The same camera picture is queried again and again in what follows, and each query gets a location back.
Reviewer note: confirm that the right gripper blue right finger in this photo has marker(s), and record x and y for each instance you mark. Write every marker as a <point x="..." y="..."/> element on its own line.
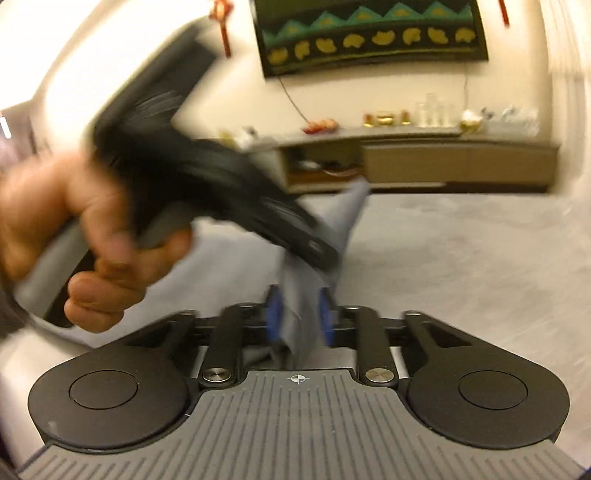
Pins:
<point x="328" y="315"/>

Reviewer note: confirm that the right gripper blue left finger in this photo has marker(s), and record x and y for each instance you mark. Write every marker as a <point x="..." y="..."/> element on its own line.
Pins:
<point x="273" y="313"/>

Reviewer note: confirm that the grey garment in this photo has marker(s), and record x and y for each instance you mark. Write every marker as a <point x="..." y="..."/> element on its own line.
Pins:
<point x="227" y="267"/>

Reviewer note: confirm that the person's left hand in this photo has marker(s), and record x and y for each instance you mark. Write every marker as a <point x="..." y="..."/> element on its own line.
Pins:
<point x="67" y="242"/>

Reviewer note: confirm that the red fruit plate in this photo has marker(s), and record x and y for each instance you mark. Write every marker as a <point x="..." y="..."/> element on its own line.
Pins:
<point x="321" y="127"/>

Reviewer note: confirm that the red hanging knot ornament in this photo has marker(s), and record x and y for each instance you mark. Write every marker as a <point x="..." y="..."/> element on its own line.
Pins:
<point x="220" y="12"/>

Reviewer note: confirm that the grey bed cover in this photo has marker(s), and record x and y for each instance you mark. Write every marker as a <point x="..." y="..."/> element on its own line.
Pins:
<point x="512" y="270"/>

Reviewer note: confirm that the long grey TV cabinet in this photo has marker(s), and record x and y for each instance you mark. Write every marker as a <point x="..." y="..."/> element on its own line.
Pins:
<point x="409" y="158"/>

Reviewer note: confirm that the clear storage box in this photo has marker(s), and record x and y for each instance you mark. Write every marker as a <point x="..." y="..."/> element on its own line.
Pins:
<point x="512" y="121"/>

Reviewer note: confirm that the white curtain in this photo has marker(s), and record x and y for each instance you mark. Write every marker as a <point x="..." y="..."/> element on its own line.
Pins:
<point x="567" y="30"/>

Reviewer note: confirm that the dark wall painting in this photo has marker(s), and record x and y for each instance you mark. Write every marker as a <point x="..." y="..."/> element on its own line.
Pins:
<point x="297" y="37"/>

